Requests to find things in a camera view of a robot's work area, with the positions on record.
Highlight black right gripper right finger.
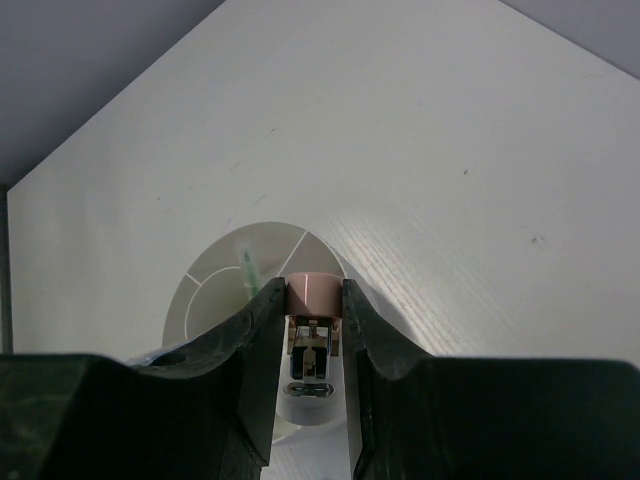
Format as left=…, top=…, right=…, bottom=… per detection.
left=342, top=280, right=639, bottom=479

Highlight green clear pen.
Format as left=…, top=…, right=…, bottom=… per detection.
left=236, top=240, right=263, bottom=299

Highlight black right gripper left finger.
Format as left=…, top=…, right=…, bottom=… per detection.
left=1, top=278, right=285, bottom=479

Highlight white round compartment organizer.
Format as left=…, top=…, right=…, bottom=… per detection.
left=162, top=222, right=356, bottom=445

